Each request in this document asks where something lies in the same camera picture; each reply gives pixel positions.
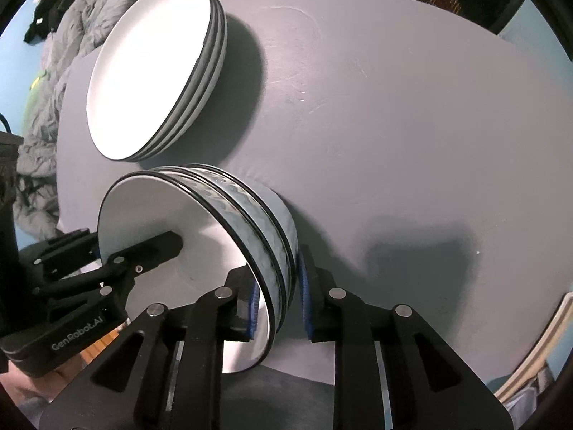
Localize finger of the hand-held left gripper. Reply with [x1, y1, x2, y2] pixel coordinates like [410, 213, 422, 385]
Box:
[20, 228, 100, 283]
[96, 231, 183, 298]

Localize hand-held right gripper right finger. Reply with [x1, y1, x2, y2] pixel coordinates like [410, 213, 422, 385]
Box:
[298, 251, 513, 430]

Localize yellow-green item on bed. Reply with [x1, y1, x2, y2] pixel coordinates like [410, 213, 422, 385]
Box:
[24, 72, 45, 113]

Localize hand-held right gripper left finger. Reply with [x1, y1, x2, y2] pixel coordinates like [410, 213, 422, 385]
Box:
[39, 266, 261, 430]

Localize grey quilted comforter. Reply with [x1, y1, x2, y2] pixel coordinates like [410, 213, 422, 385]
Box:
[13, 0, 153, 243]

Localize light wooden board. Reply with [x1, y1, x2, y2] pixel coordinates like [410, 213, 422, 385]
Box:
[492, 293, 573, 406]

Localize black clothes pile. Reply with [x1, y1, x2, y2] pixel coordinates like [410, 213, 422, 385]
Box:
[24, 0, 68, 46]

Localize white bowl with black rim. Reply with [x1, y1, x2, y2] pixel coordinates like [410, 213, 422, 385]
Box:
[206, 163, 300, 323]
[97, 171, 275, 374]
[179, 165, 292, 336]

